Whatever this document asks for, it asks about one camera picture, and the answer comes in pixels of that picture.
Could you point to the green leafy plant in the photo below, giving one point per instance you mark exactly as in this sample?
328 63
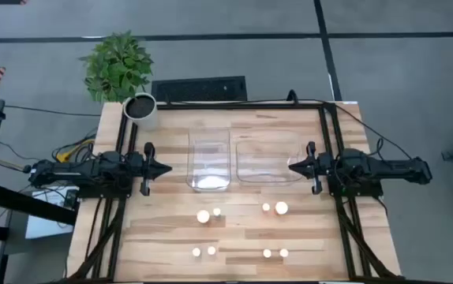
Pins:
116 67

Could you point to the black side bench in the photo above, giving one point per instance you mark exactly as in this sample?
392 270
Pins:
21 201

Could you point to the black keyboard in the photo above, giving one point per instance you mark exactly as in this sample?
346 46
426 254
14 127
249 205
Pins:
199 88

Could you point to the large amber pill bottle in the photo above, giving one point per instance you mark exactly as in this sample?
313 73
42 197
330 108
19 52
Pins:
281 208

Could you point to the black aluminium table frame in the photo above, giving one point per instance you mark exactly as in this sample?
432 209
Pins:
230 106

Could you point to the pink pill bottle white cap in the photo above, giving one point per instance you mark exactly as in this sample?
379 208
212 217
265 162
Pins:
266 253

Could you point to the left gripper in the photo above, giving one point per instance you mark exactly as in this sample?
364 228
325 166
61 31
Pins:
147 167

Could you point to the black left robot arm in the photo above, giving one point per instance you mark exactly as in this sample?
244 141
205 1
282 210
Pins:
72 171

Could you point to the pale yellow pill bottle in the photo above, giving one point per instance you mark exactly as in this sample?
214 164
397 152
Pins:
283 252

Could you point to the narrow clear plastic bin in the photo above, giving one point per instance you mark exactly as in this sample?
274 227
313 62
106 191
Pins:
208 181

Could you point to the white plant pot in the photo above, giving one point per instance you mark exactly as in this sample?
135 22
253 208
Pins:
149 120

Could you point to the wide clear plastic bin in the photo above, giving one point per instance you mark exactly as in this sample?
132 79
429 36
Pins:
266 158

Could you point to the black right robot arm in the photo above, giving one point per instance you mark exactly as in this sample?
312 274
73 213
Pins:
388 169

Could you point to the white box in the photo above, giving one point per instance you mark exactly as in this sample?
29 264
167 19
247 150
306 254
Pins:
45 229

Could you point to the large amber bottle green capsules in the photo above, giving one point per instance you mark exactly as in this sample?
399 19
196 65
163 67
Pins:
203 216

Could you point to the small amber pill bottle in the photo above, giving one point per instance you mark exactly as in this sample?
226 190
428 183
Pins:
211 250
266 207

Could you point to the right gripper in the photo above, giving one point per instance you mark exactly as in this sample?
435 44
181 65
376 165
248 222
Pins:
317 166

